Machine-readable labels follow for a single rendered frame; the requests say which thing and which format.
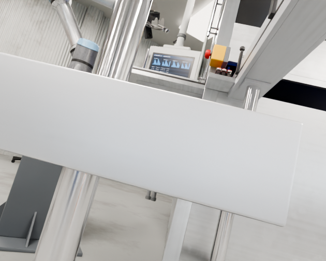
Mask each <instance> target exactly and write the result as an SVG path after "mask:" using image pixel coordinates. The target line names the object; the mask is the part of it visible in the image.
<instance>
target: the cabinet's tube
mask: <svg viewBox="0 0 326 261"><path fill-rule="evenodd" d="M194 3H195V0H188V1H187V5H186V9H185V12H184V16H183V20H182V24H181V28H180V31H179V33H178V35H177V40H175V41H174V42H173V43H175V42H176V44H174V46H181V47H183V44H184V41H185V40H186V33H187V29H188V25H189V22H190V17H191V14H192V10H193V7H194Z"/></svg>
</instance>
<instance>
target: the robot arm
mask: <svg viewBox="0 0 326 261"><path fill-rule="evenodd" d="M92 1H95V2H97V3H99V4H102V5H104V6H106V7H109V8H111V9H113V8H114V5H115V2H116V0H92ZM49 2H50V3H51V5H52V7H53V8H54V9H56V11H57V13H58V16H59V18H60V21H61V23H62V26H63V28H64V31H65V33H66V36H67V38H68V41H69V43H70V46H71V50H70V53H71V56H72V59H71V62H70V64H69V65H68V67H67V68H71V69H75V70H79V71H84V72H87V73H92V70H93V68H94V65H95V61H96V58H97V54H98V52H99V46H98V45H97V44H96V43H94V42H93V41H90V40H88V39H84V38H83V36H82V33H81V31H80V28H79V26H78V23H77V21H76V18H75V15H74V13H73V10H72V8H71V4H72V1H71V0H49ZM159 18H160V12H158V11H155V10H150V11H149V15H148V17H147V21H146V24H145V28H144V36H145V39H152V38H153V36H152V28H153V29H156V30H162V28H163V27H164V28H165V20H164V18H162V19H161V21H159Z"/></svg>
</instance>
